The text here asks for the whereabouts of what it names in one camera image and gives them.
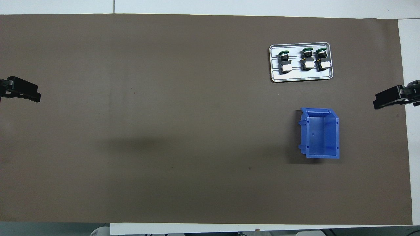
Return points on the blue plastic storage bin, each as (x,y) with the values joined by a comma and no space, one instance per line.
(323,137)

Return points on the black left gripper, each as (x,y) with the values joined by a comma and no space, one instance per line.
(8,87)

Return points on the silver metal tray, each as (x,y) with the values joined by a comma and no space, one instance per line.
(288,76)

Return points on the green push button switch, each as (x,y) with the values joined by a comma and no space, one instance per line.
(285,67)
(325,64)
(308,64)

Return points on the brown table mat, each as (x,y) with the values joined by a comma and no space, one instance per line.
(197,164)

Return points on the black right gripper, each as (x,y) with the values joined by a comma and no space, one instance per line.
(411,95)

